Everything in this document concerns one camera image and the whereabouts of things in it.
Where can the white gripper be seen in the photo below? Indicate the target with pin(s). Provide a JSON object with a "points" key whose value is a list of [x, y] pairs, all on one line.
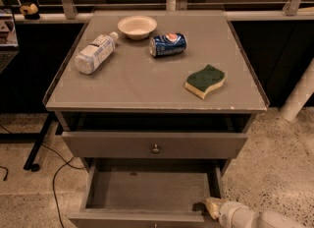
{"points": [[228, 214]]}

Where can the white paper bowl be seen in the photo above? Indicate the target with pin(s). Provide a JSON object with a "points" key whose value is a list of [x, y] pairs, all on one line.
{"points": [[137, 27]]}

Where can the grey drawer cabinet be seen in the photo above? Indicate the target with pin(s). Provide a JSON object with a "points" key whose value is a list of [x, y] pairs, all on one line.
{"points": [[135, 92]]}

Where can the green yellow sponge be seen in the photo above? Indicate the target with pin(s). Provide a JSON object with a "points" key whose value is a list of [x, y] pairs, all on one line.
{"points": [[204, 81]]}

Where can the blue pepsi can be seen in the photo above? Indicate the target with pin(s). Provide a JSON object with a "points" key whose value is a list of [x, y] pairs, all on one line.
{"points": [[167, 44]]}

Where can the small yellow black toy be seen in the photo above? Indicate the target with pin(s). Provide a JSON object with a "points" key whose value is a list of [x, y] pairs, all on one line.
{"points": [[30, 11]]}

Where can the white cylindrical post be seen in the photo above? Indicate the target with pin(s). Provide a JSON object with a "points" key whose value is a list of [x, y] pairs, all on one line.
{"points": [[300, 94]]}

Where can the grey top drawer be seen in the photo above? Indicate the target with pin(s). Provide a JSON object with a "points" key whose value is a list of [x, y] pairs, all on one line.
{"points": [[154, 145]]}

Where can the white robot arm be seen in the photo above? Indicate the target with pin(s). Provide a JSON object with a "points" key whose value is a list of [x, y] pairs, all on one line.
{"points": [[271, 219]]}

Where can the clear plastic water bottle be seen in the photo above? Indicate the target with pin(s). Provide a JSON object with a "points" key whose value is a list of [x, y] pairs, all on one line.
{"points": [[96, 52]]}

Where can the black desk leg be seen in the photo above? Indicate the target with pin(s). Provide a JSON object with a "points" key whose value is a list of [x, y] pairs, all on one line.
{"points": [[36, 138]]}

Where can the grey drawer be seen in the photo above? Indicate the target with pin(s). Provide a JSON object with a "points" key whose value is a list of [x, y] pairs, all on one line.
{"points": [[154, 145], [149, 193]]}

